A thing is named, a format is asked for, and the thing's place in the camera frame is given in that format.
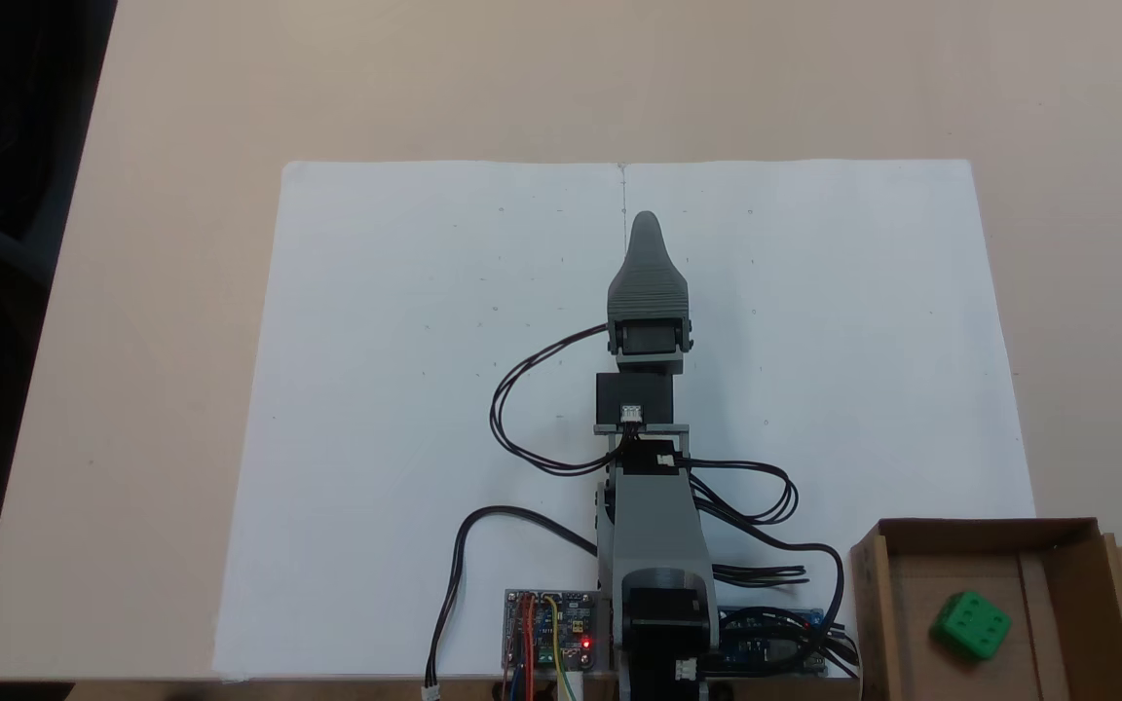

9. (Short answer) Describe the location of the white paper sheet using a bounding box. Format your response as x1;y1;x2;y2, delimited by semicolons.
213;159;1037;681

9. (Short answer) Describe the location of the green die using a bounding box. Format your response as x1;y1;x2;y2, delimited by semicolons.
930;591;1014;664

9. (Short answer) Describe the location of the blue circuit board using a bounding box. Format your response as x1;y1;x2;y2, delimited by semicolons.
717;606;830;676

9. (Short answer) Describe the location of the black cable with white plug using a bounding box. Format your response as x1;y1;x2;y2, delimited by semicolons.
422;505;601;701

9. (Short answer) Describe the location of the black gripper wire loop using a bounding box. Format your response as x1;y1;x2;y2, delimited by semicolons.
488;326;620;476

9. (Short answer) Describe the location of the circuit board with coloured wires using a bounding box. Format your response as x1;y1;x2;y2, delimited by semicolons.
503;589;599;675

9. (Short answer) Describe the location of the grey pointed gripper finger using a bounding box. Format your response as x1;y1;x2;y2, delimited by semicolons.
607;210;692;318

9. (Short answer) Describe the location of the red wire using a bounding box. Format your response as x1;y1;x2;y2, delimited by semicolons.
520;596;537;701

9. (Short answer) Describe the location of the yellow wire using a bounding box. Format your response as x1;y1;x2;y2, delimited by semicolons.
543;596;581;701

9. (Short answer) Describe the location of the black arm wire bundle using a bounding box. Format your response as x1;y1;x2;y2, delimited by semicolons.
686;458;861;680

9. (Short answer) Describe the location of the brown cardboard box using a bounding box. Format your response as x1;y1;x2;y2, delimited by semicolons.
848;518;1122;701

